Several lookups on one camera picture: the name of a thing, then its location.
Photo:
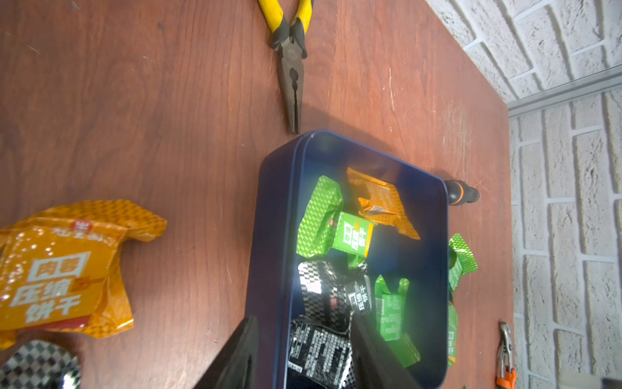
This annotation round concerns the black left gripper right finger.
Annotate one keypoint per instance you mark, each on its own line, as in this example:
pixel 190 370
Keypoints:
pixel 375 365

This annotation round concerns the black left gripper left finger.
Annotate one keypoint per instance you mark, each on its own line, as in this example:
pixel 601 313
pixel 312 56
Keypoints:
pixel 234 366

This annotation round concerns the dark blue storage box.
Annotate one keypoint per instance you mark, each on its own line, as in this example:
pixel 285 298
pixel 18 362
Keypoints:
pixel 287 178

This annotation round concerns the green cookie packet front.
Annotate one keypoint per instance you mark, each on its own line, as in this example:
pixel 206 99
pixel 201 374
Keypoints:
pixel 326 226

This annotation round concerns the orange cookie packet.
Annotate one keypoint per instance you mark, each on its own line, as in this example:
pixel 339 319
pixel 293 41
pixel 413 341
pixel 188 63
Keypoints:
pixel 60 268
pixel 379 202

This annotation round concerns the black checkered cookie packet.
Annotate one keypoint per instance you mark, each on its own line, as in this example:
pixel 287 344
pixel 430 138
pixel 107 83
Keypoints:
pixel 41 364

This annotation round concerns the orange cookie packet front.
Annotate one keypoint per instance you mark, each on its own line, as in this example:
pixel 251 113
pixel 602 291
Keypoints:
pixel 60 268

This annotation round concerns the small green cookie packet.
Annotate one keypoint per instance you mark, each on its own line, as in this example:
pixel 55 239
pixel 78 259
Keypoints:
pixel 390 314

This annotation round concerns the orange handled pliers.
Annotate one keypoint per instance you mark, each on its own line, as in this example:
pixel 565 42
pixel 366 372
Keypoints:
pixel 506 371

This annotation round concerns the yellow handled needle-nose pliers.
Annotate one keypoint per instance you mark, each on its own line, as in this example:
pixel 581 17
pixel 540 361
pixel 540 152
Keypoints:
pixel 288 41

